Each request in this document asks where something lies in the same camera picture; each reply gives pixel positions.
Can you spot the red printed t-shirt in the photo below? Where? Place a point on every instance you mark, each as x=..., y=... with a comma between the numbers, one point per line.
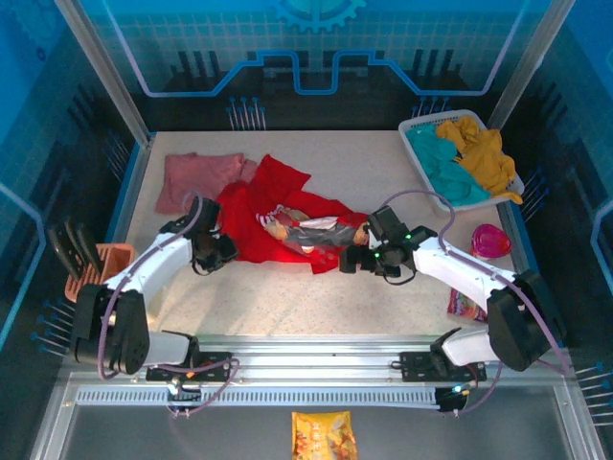
x=268, y=191

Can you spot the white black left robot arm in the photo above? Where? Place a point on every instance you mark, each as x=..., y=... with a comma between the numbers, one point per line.
x=163, y=259

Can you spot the pink t-shirt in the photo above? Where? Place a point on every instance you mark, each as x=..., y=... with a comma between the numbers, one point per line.
x=191, y=172

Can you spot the pink colourful snack packet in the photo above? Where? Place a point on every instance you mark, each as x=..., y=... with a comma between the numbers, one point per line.
x=464, y=306

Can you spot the orange utensil holder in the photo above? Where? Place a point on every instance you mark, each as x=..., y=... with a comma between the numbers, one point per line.
x=115, y=259

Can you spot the magenta plastic lidded container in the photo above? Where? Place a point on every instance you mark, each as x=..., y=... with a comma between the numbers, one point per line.
x=491, y=239

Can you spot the white plastic laundry basket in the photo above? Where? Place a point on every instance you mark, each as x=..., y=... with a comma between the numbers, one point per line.
x=479, y=203

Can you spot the teal t-shirt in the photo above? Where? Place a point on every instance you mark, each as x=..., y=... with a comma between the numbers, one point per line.
x=445, y=167

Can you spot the yellow t-shirt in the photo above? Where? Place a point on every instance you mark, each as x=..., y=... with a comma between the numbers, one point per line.
x=488, y=153

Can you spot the black perforated flat utensil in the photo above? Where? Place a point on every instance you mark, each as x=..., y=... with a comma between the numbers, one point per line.
x=64, y=251

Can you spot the yellow snack bag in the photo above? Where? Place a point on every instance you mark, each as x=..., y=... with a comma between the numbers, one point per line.
x=323, y=436

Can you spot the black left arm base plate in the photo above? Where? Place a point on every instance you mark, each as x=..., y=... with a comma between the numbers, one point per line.
x=215, y=359

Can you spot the aluminium mounting rail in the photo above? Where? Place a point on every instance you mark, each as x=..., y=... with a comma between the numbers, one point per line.
x=311, y=364

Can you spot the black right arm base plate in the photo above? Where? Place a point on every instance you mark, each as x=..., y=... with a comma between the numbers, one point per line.
x=412, y=364

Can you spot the aluminium frame post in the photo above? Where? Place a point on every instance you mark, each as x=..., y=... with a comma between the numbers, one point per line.
x=105, y=72
x=531, y=62

